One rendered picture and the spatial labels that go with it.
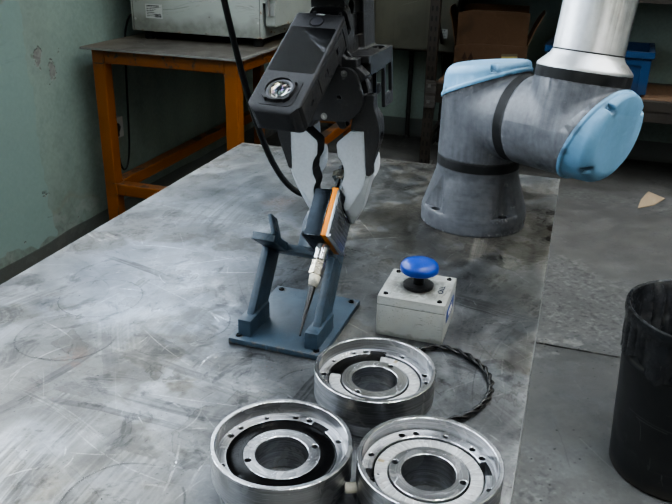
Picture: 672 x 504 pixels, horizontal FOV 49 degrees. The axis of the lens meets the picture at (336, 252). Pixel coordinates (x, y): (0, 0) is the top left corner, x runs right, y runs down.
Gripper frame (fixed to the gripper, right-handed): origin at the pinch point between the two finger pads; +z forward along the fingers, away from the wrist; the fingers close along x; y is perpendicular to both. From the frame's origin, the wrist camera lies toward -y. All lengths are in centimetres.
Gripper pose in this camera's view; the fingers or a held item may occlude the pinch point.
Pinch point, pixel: (332, 210)
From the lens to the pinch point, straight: 68.2
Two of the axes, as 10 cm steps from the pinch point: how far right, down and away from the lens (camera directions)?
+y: 3.9, -4.0, 8.3
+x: -9.2, -1.3, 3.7
